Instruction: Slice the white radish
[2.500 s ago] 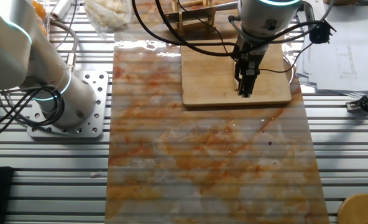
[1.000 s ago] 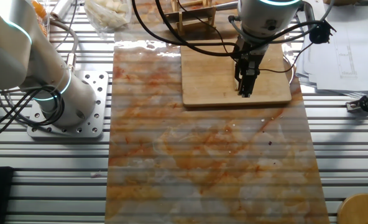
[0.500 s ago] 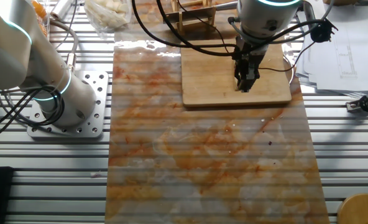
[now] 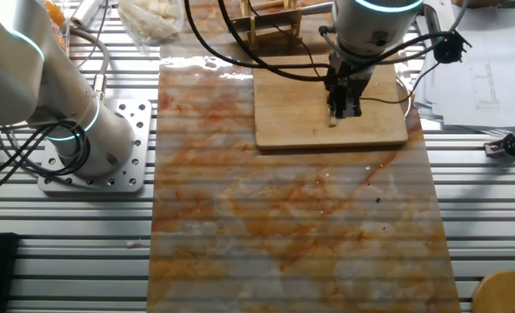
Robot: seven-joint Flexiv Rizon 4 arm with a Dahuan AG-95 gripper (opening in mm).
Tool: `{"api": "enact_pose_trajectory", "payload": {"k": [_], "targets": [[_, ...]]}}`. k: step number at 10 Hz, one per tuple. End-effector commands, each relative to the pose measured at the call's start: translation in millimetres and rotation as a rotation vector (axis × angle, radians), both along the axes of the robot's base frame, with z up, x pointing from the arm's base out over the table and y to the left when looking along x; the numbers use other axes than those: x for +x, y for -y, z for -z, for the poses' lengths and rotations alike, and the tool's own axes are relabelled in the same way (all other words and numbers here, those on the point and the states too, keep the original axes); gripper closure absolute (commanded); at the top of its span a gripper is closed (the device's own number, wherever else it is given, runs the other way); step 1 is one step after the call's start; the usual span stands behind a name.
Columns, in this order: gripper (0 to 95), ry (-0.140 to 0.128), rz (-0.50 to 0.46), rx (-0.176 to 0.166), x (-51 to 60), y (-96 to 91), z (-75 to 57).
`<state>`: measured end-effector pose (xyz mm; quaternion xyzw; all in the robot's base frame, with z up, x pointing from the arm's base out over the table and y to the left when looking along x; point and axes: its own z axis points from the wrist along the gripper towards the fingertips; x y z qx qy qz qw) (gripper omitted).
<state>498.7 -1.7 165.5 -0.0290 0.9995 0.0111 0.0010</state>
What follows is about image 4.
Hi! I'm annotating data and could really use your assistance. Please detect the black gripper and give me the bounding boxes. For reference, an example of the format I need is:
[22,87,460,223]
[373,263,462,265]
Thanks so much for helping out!
[324,52,375,121]

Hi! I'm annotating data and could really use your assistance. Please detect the plastic bag of radish pieces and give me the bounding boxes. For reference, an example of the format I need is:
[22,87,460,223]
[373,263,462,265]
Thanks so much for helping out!
[117,0,186,47]

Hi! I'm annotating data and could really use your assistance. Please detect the wooden cutting board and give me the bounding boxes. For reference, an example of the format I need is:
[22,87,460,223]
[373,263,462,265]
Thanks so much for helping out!
[251,53,410,151]

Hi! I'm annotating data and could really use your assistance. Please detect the wooden peg rack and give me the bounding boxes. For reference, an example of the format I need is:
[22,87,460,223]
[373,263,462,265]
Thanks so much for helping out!
[229,0,304,51]

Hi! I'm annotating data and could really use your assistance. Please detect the white paper stack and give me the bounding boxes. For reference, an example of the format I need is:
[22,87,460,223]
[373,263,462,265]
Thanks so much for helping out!
[412,3,515,137]

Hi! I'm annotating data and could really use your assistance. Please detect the stained clear plastic sheet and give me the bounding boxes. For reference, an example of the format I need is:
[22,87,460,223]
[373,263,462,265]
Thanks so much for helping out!
[146,0,463,313]

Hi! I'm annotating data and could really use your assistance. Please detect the cardboard box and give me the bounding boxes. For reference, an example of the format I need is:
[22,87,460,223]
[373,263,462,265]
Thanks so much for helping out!
[451,0,503,9]

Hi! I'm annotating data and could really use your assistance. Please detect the white plastic wrap roll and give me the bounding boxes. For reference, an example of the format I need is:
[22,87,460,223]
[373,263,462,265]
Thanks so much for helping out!
[69,0,107,30]

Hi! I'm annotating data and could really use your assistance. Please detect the bag of orange food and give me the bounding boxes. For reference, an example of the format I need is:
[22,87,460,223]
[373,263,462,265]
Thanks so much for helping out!
[43,0,69,51]

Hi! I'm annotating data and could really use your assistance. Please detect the thin black wire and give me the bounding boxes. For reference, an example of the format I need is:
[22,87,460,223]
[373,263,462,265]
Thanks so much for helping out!
[360,62,441,106]
[247,0,325,78]

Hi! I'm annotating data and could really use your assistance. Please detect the thin metal wire loop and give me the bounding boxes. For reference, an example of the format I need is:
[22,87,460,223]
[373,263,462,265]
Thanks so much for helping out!
[395,75,416,121]

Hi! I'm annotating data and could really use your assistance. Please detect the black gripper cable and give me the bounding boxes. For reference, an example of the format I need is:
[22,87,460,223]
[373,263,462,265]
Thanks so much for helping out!
[318,24,458,67]

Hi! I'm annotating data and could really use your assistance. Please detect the thick black cable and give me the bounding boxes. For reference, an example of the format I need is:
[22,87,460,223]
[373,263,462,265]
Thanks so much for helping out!
[183,0,332,70]
[216,0,331,83]

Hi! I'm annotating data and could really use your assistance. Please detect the metal clamp bracket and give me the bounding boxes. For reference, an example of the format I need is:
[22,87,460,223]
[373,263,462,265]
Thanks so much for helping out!
[483,125,515,158]

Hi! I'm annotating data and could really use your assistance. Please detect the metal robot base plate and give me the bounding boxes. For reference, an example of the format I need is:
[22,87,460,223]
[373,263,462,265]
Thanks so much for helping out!
[37,98,154,194]

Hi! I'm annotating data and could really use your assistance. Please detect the grey conduit hose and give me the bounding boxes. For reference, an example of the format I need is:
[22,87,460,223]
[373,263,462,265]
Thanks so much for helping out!
[68,26,111,102]

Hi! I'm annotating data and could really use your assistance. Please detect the thin dark cable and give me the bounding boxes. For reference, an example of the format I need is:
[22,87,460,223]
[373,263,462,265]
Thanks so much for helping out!
[76,0,110,70]

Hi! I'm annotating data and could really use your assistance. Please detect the black base cable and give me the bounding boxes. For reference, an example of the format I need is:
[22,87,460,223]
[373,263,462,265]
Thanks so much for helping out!
[0,128,92,197]
[0,120,90,180]

